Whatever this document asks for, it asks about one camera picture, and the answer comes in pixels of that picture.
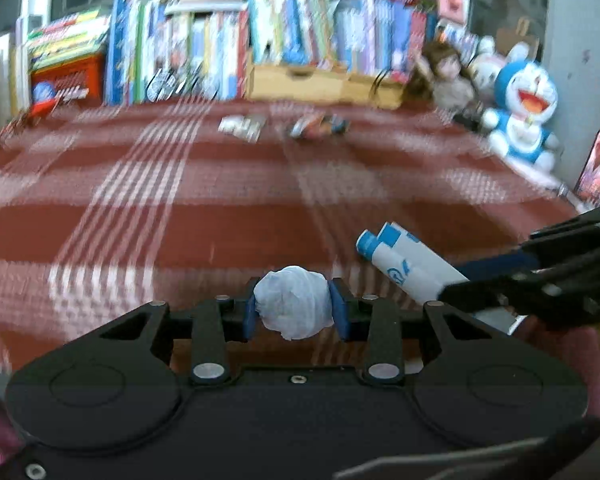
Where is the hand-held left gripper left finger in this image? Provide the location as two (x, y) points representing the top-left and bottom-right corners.
(100, 276), (260, 386)

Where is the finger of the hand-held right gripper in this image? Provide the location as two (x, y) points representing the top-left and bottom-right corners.
(452, 250), (541, 283)
(437, 272), (537, 317)

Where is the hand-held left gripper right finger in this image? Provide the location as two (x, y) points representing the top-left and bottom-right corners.
(328, 277), (518, 386)

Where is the white tissue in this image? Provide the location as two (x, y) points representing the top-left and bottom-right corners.
(254, 265), (335, 342)

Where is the red plaid blanket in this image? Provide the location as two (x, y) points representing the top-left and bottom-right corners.
(0, 95), (600, 376)

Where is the blue cat plush toy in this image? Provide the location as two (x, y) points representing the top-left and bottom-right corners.
(482, 60), (561, 173)

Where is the colourful snack wrapper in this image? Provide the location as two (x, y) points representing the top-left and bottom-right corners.
(287, 112), (352, 140)

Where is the white snack wrapper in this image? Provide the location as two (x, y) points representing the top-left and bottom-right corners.
(219, 115), (267, 142)

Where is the white rabbit plush toy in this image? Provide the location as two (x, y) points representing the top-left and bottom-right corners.
(467, 35), (531, 106)

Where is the brown haired doll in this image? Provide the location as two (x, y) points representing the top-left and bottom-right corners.
(405, 40), (476, 111)

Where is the brown cardboard piece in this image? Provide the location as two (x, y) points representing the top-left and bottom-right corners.
(495, 17), (541, 56)

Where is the wooden drawer organizer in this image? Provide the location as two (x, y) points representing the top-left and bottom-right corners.
(245, 52), (406, 109)

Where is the small bicycle model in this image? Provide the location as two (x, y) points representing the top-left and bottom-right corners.
(147, 67), (216, 101)

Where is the long row of colourful books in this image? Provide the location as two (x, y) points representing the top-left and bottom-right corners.
(245, 0), (428, 78)

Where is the row of tall picture books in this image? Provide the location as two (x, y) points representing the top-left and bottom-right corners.
(105, 0), (251, 106)

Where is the red plastic crate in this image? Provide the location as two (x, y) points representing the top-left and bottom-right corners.
(29, 55), (106, 116)

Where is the white box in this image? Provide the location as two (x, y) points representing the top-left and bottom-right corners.
(165, 0), (248, 16)

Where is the flat stack of books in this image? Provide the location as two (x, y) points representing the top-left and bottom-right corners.
(25, 7), (112, 73)

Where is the row of thin picture books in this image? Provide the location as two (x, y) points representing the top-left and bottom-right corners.
(0, 17), (31, 126)

